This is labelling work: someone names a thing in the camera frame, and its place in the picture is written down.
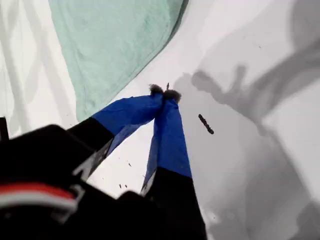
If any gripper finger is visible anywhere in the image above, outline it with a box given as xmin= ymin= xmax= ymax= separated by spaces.
xmin=68 ymin=84 xmax=165 ymax=154
xmin=139 ymin=90 xmax=208 ymax=240

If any pale green T-shirt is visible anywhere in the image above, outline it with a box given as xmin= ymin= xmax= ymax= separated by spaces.
xmin=48 ymin=0 xmax=190 ymax=123

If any small black stick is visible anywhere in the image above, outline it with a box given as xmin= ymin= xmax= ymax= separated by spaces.
xmin=197 ymin=113 xmax=215 ymax=136

